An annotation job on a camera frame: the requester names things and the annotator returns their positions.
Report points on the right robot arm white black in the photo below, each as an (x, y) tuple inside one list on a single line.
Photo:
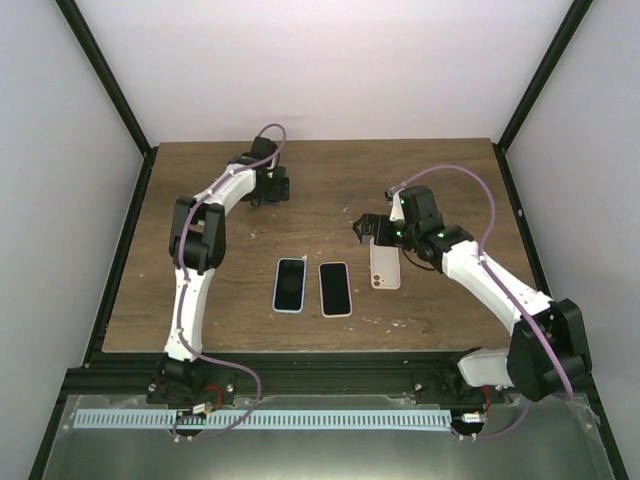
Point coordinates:
[(548, 349)]

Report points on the beige phone case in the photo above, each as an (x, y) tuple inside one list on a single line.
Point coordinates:
[(385, 272), (351, 300)]

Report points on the black aluminium frame rail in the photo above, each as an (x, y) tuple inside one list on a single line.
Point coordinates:
[(555, 441)]

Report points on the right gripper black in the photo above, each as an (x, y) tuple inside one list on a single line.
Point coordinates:
[(368, 221)]

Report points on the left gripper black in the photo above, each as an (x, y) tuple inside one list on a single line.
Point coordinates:
[(275, 191)]

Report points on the light blue phone case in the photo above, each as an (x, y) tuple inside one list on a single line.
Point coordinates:
[(290, 311)]

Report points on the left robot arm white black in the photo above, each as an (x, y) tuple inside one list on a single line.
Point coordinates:
[(197, 246)]

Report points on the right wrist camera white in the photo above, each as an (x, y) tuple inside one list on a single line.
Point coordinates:
[(393, 197)]

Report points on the slotted cable duct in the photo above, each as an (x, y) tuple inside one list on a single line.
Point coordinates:
[(405, 420)]

